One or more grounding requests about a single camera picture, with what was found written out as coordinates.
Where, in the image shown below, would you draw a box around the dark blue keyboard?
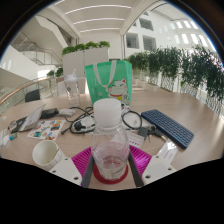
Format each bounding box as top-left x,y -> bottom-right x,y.
140,108 -> 195,150

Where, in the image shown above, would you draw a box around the small white tag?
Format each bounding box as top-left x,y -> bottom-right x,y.
156,141 -> 179,161

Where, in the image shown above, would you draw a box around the ceiling light strips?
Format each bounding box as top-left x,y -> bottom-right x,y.
54,0 -> 133,34

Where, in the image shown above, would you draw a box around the glass railing with wooden handrail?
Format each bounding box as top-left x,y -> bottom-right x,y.
0,75 -> 56,114

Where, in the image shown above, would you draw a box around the green hedge plant row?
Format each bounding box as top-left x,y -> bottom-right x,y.
125,44 -> 224,116

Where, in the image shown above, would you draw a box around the black chair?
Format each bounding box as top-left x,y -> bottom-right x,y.
24,88 -> 42,103

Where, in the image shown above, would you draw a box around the clear tumbler with white lid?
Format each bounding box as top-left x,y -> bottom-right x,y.
63,69 -> 82,108

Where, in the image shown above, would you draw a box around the potted green plants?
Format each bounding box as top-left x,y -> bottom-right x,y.
46,66 -> 64,81

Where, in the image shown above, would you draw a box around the black rectangular device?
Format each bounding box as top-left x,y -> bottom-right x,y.
39,107 -> 60,120

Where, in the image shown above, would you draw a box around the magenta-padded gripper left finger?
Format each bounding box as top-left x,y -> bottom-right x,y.
49,145 -> 96,189

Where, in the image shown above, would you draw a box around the black cable tangle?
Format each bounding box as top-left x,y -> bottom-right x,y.
60,106 -> 144,135

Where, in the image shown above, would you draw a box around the green tote bag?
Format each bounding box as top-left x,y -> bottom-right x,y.
84,59 -> 133,107

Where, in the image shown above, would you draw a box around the colourful sticker sheet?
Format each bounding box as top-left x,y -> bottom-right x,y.
27,119 -> 66,141

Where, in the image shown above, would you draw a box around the white printed card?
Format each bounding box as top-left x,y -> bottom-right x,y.
125,130 -> 145,149

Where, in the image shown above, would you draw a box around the white cabinet with plants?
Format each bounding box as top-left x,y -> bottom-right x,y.
61,40 -> 111,84

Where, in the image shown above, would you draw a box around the clear plastic water bottle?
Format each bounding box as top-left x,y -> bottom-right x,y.
90,98 -> 131,183

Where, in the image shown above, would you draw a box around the white grid-patterned cup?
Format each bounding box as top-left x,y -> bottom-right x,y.
31,139 -> 67,171

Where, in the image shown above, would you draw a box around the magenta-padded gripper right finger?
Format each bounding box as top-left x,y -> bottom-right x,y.
127,144 -> 177,188

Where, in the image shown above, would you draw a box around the bunch of keys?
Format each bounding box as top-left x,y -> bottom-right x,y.
138,124 -> 164,141

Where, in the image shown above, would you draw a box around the black flat case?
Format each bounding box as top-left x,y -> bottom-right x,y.
8,116 -> 28,134

